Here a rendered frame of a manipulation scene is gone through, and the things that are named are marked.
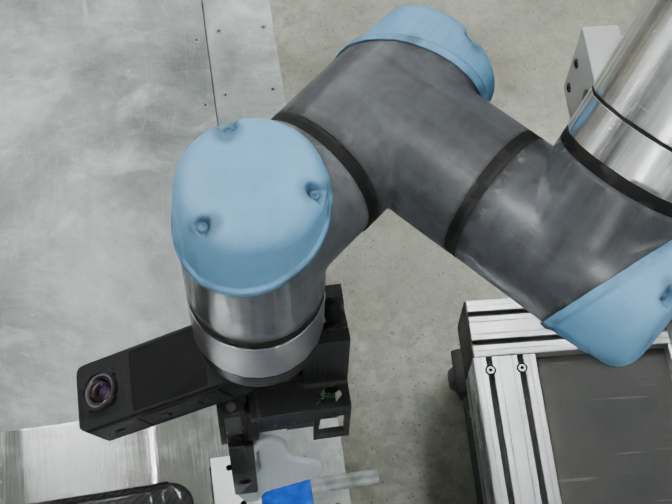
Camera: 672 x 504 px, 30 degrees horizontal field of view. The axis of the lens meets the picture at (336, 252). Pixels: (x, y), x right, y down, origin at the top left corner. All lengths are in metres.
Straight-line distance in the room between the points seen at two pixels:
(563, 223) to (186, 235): 0.18
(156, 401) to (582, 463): 1.10
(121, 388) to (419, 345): 1.31
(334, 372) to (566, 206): 0.22
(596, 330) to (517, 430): 1.16
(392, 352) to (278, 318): 1.41
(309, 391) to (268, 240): 0.21
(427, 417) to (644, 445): 0.37
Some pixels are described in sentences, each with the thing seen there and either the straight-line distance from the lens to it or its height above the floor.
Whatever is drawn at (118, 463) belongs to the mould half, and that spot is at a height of 0.89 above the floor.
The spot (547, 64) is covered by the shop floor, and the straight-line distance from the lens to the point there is 2.36.
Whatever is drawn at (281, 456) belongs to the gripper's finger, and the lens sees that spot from 0.83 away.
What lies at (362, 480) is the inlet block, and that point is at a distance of 1.01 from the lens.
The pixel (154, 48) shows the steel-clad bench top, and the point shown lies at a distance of 1.34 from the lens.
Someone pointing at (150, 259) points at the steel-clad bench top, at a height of 0.80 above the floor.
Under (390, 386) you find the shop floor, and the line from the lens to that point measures 2.01.
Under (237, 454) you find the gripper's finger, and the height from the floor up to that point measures 1.12.
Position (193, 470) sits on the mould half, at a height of 0.89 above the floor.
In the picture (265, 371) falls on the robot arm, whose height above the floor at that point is 1.22.
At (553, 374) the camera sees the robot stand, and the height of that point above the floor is 0.21.
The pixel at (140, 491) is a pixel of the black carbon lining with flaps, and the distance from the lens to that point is 1.02.
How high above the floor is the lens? 1.86
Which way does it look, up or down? 62 degrees down
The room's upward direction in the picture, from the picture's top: 3 degrees clockwise
